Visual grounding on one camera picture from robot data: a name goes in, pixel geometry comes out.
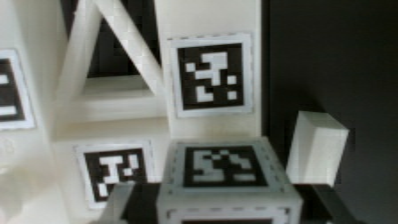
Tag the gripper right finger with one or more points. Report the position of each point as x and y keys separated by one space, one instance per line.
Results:
x=337 y=208

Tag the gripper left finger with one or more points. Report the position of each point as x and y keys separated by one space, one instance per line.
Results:
x=117 y=205

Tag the white tagged cube edge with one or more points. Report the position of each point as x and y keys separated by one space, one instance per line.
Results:
x=227 y=186

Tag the white chair seat part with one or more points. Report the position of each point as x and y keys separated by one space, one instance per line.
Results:
x=317 y=149

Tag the white chair back part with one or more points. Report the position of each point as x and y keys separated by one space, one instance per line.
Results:
x=97 y=82

